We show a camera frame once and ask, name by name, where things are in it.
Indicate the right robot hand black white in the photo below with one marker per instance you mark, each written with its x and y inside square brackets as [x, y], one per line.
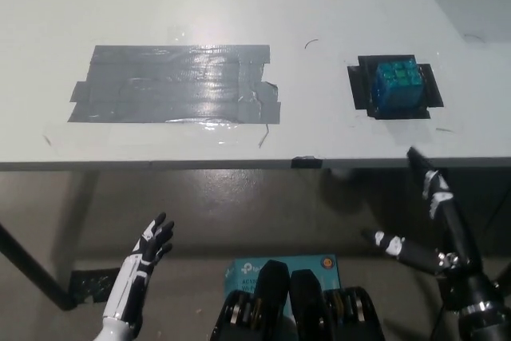
[459, 245]

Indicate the small black tape piece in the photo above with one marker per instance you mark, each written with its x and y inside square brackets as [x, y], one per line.
[306, 162]

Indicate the teal router box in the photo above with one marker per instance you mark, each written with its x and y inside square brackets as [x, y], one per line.
[245, 273]

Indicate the blue green rubik's cube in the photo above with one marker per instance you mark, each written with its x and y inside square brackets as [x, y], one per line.
[397, 86]

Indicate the black tape marked spot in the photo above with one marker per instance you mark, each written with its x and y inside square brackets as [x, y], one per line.
[361, 81]

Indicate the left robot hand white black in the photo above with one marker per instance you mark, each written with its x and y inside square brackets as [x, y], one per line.
[137, 265]

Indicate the black metal table leg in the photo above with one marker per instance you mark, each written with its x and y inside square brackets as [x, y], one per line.
[36, 267]

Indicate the grey table leg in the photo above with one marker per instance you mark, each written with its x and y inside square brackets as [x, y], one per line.
[80, 217]

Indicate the clear tape strip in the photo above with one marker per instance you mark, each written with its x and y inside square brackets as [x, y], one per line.
[139, 135]

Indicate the grey duct tape patch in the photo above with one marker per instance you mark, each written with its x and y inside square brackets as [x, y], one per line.
[175, 85]

